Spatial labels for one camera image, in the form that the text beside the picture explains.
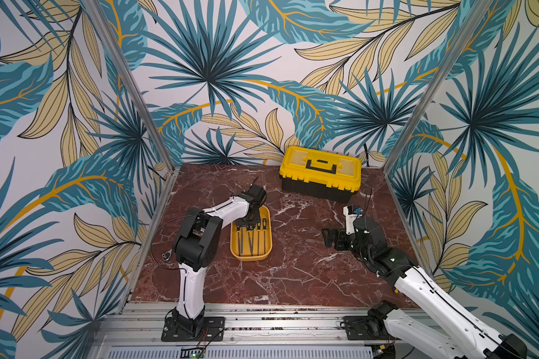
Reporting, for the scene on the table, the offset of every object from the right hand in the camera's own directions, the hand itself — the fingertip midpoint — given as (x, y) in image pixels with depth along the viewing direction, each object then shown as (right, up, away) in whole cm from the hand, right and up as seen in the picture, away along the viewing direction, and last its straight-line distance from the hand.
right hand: (333, 229), depth 79 cm
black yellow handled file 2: (-25, -1, +19) cm, 31 cm away
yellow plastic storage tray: (-31, -9, +14) cm, 35 cm away
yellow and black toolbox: (-1, +21, +18) cm, 28 cm away
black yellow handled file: (-36, -4, +17) cm, 40 cm away
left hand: (-32, 0, +19) cm, 37 cm away
